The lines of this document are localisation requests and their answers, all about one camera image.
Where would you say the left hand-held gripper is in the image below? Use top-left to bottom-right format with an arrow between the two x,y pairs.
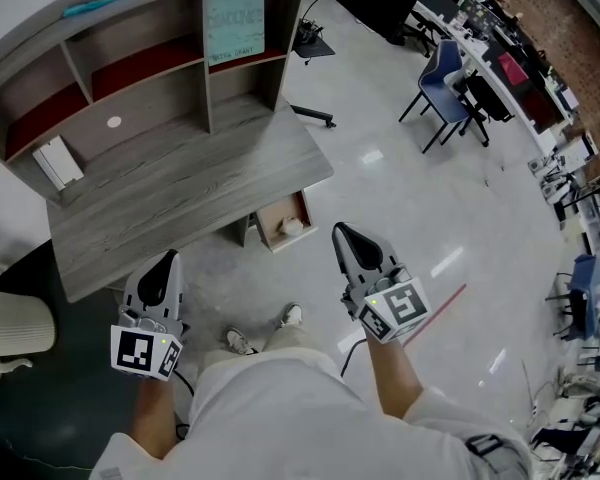
110,249 -> 189,383

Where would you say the black standing desk frame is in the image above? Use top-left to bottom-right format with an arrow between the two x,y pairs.
289,102 -> 338,129

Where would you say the blue chair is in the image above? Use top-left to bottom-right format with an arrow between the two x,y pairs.
398,39 -> 474,155

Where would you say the person's white shirt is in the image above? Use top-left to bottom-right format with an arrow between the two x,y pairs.
89,347 -> 534,480

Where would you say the wooden drawer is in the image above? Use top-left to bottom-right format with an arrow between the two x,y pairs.
253,190 -> 317,254

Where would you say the person's left forearm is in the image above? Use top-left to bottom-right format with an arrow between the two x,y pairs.
129,375 -> 177,462

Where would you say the black equipment base plate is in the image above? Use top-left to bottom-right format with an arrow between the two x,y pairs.
292,17 -> 337,62

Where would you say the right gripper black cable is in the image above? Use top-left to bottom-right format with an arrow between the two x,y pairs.
339,338 -> 369,377

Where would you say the teal poster board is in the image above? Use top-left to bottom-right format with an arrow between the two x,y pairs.
207,0 -> 266,67

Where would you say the grey wooden hutch desk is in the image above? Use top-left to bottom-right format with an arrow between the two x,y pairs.
0,0 -> 335,304

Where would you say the person's left white shoe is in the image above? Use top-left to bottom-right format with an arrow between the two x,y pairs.
225,327 -> 256,357

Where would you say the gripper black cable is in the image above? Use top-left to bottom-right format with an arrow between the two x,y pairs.
339,338 -> 369,377
172,367 -> 196,439

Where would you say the blue table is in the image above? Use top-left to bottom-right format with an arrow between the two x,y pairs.
545,253 -> 600,342

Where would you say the person's white shoe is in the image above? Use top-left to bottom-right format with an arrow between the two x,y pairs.
225,327 -> 256,357
278,302 -> 304,330

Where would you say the black office chair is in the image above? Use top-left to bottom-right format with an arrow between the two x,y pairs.
457,72 -> 515,148

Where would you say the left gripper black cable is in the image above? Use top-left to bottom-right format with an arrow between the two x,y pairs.
172,367 -> 196,439

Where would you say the person's right white shoe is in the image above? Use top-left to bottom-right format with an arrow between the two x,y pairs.
278,302 -> 304,330

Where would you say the person's right forearm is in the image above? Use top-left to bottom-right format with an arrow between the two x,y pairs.
364,337 -> 424,424

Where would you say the teal strip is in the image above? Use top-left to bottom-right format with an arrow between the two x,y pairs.
62,0 -> 142,18

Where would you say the dark green rug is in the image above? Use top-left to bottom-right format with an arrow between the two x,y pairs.
0,240 -> 196,480

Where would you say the white box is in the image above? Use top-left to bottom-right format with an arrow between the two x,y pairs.
31,135 -> 85,192

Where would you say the long white desk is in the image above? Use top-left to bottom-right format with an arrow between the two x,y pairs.
412,0 -> 579,157

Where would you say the red bag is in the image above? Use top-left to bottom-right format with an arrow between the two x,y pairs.
497,52 -> 530,87

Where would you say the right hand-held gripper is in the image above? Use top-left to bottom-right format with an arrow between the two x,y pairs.
331,221 -> 433,344

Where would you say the white ribbed armchair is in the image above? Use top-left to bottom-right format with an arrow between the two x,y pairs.
0,285 -> 59,387

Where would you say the black strap buckle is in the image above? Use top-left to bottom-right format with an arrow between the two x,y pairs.
464,433 -> 506,462

